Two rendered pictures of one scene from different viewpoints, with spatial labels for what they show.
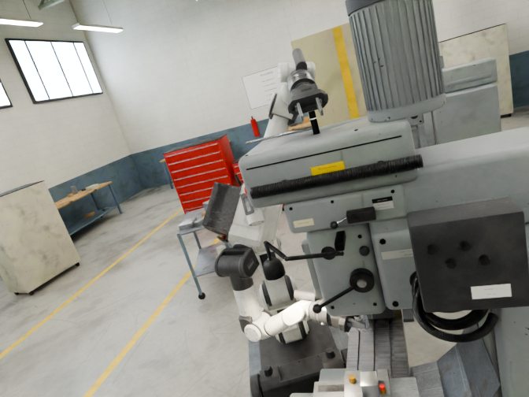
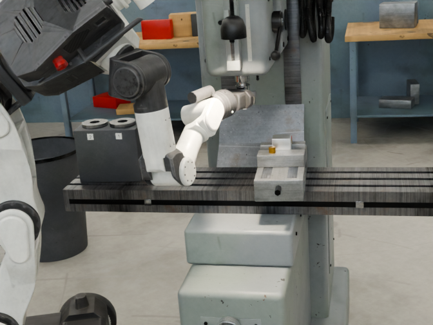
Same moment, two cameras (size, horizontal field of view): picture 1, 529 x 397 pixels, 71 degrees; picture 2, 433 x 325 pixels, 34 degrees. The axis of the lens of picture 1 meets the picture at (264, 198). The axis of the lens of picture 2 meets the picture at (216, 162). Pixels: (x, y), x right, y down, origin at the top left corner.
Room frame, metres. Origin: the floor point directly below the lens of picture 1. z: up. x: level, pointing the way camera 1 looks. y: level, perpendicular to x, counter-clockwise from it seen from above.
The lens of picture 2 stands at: (1.47, 1.98, 1.75)
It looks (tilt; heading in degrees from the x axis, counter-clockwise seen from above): 18 degrees down; 263
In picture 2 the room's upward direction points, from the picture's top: 4 degrees counter-clockwise
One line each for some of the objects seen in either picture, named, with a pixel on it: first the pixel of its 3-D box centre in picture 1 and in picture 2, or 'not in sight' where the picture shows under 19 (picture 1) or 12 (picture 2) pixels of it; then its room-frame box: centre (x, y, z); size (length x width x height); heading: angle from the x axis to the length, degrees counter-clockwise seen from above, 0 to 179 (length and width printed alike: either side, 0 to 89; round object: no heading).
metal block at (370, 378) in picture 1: (370, 385); (281, 145); (0.98, -0.16, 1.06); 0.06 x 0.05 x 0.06; 163
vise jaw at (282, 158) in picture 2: (354, 392); (281, 158); (0.99, -0.11, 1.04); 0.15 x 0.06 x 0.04; 163
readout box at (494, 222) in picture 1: (466, 257); not in sight; (0.67, -0.37, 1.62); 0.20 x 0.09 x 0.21; 70
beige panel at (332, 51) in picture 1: (353, 185); not in sight; (2.77, -0.70, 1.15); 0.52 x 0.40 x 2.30; 70
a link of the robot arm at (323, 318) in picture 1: (337, 315); (228, 102); (1.15, -0.13, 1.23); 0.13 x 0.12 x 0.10; 139
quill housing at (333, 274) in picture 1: (347, 258); (239, 20); (1.09, -0.20, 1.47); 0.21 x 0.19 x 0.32; 160
